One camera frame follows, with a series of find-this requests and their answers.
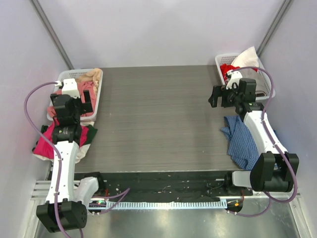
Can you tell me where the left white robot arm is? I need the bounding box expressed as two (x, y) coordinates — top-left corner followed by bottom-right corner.
(36, 90), (106, 237)

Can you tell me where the right white plastic basket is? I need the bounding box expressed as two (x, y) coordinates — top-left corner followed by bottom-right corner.
(214, 53), (271, 102)

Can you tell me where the beige t shirt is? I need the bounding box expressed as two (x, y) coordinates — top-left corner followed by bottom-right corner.
(75, 68), (103, 95)

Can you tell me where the salmon pink t shirt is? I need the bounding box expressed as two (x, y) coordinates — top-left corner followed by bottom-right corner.
(47, 81), (98, 121)

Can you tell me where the left corner aluminium post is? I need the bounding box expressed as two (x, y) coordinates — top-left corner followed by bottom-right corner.
(30, 0), (74, 70)

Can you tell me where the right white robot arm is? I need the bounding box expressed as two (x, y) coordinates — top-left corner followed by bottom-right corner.
(208, 78), (299, 193)

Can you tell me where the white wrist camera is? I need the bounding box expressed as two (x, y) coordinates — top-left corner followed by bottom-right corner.
(225, 70), (243, 89)
(55, 78), (80, 99)

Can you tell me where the corner aluminium post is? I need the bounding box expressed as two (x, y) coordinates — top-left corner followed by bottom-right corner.
(30, 0), (74, 70)
(257, 0), (294, 57)

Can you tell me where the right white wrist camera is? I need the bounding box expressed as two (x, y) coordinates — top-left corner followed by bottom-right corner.
(225, 70), (243, 89)

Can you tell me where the left white plastic basket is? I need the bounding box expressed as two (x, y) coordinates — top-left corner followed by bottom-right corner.
(47, 68), (103, 122)

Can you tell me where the grey bucket hat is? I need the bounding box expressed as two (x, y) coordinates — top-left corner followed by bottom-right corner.
(256, 74), (267, 97)

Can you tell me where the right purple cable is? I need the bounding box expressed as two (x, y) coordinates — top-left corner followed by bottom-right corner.
(226, 66), (298, 218)

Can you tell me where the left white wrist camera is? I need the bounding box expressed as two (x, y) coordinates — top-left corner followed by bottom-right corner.
(55, 78), (80, 99)

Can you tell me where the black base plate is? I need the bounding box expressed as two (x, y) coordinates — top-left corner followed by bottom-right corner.
(74, 171), (253, 203)

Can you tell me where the cream white garment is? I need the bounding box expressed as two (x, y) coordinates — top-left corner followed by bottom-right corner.
(33, 144), (91, 164)

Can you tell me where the blue checkered shirt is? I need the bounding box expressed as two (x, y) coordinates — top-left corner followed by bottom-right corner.
(220, 116), (259, 171)

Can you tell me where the right corner aluminium post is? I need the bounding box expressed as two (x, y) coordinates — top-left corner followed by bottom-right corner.
(257, 0), (294, 57)

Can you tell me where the white slotted cable duct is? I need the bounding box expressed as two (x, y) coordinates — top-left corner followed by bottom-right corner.
(113, 199), (227, 210)

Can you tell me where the magenta t shirt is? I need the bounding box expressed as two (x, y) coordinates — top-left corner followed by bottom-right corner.
(33, 122), (89, 160)

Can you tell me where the red garment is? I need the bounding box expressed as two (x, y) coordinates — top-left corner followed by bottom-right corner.
(220, 64), (239, 84)

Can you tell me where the white plastic basket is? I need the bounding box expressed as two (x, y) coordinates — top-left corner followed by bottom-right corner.
(47, 68), (103, 122)
(214, 53), (271, 102)

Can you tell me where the aluminium frame rail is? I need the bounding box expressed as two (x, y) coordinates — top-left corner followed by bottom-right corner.
(31, 180), (293, 201)

